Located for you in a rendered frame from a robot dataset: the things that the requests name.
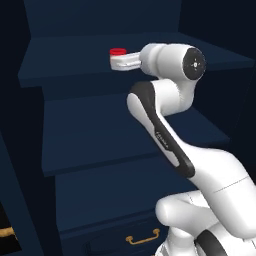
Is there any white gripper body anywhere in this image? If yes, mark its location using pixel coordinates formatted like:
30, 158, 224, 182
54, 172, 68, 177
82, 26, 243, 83
109, 51, 142, 72

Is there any dark blue cabinet shelf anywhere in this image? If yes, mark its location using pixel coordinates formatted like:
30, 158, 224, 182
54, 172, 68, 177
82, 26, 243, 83
41, 92, 231, 178
17, 31, 256, 89

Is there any dark blue cabinet floor panel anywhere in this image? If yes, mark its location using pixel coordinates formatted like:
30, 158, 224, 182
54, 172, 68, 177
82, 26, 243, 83
54, 155, 201, 234

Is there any dark blue cabinet door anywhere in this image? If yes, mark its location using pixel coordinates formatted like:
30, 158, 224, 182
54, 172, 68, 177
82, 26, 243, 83
0, 131, 45, 256

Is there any dark blue drawer front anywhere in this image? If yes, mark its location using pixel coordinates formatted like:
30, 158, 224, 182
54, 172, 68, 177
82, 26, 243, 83
59, 213, 172, 256

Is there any golden curved object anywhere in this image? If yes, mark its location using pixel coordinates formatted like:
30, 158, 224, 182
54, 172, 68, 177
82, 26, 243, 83
0, 226, 18, 239

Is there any gold drawer handle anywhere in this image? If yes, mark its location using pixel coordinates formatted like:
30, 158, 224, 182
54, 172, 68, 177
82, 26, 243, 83
125, 228, 161, 246

